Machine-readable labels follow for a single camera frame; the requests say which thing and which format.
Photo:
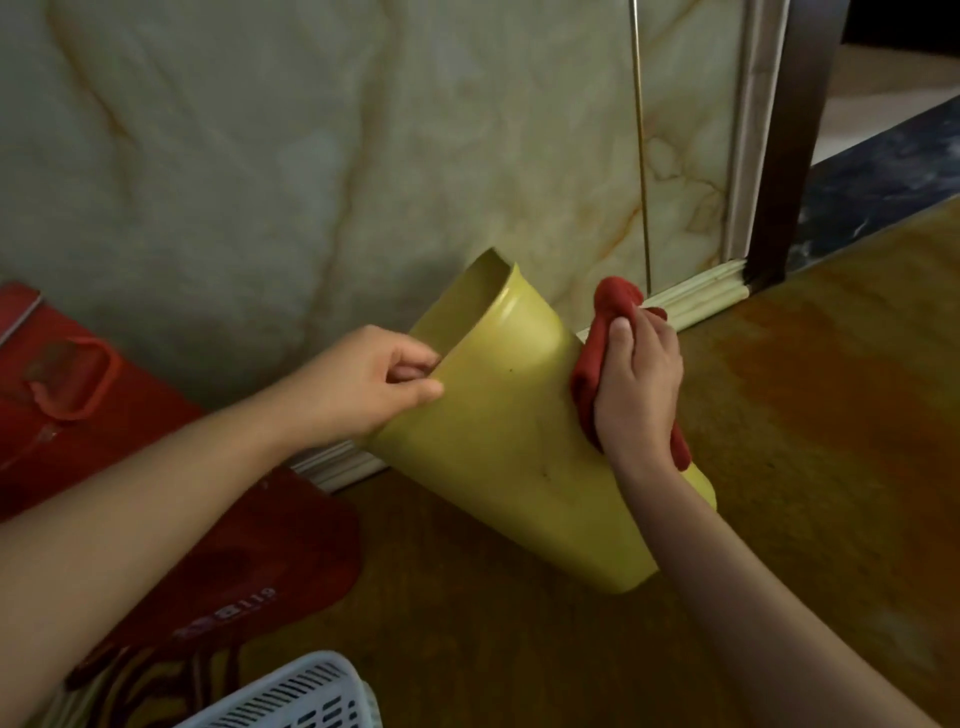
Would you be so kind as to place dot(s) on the person's left hand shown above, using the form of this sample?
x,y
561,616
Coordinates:
x,y
352,386

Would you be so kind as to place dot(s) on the person's right hand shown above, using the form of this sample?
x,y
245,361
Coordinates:
x,y
637,390

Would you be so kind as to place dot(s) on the person's right fingers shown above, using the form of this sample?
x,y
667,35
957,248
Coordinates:
x,y
641,341

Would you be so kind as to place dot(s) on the person's left thumb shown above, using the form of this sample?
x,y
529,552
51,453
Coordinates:
x,y
412,394

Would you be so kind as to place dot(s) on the person's left middle finger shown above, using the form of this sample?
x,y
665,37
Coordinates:
x,y
411,373

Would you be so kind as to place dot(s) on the red cleaning cloth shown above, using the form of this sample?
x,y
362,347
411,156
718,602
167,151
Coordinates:
x,y
600,352

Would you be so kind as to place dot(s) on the yellow plastic waste bin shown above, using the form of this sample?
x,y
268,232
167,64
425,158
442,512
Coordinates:
x,y
517,442

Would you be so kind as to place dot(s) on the person's left forearm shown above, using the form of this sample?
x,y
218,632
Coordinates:
x,y
127,540

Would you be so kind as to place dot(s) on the person's right forearm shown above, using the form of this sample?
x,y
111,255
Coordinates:
x,y
757,607

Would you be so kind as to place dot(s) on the white plastic slotted basket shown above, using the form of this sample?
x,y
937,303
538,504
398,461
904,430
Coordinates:
x,y
289,697

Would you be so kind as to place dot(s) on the dark metal door frame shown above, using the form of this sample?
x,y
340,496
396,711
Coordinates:
x,y
795,142

